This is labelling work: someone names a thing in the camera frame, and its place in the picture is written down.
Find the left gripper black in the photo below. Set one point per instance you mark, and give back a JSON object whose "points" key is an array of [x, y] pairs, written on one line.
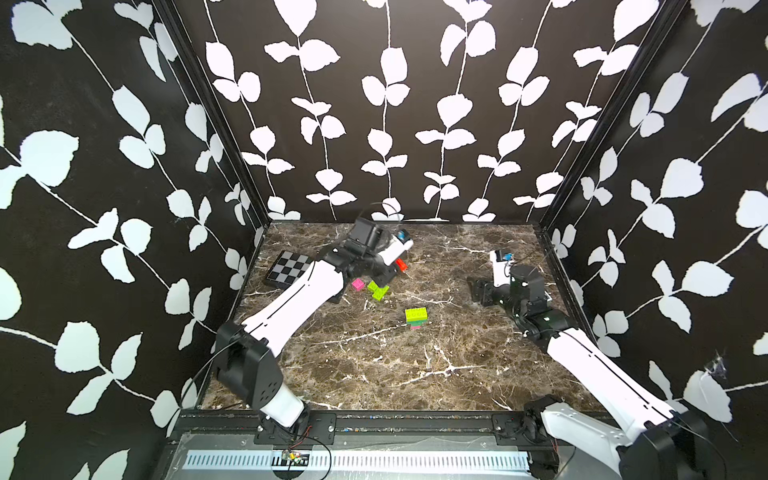
{"points": [[382, 280]]}

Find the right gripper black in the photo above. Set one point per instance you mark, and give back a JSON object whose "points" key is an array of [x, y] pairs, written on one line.
{"points": [[479, 289]]}

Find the lime rectangular lego brick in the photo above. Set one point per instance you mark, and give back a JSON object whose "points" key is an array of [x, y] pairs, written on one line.
{"points": [[416, 315]]}

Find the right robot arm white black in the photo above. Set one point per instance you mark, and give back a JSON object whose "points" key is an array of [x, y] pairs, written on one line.
{"points": [[647, 439]]}

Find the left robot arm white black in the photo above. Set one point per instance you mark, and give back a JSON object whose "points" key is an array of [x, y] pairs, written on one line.
{"points": [[246, 353]]}

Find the lime long lego brick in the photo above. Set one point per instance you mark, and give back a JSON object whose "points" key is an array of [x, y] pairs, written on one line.
{"points": [[379, 292]]}

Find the black white checkerboard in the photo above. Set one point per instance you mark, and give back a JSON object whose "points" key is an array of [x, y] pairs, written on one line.
{"points": [[286, 269]]}

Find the small circuit board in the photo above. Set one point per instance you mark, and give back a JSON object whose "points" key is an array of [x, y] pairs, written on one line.
{"points": [[289, 460]]}

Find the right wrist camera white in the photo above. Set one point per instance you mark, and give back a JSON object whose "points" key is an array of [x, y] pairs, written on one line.
{"points": [[501, 262]]}

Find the white slotted cable duct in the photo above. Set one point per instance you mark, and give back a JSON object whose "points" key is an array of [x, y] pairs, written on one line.
{"points": [[421, 462]]}

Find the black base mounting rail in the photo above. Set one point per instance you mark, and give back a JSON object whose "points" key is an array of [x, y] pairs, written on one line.
{"points": [[420, 423]]}

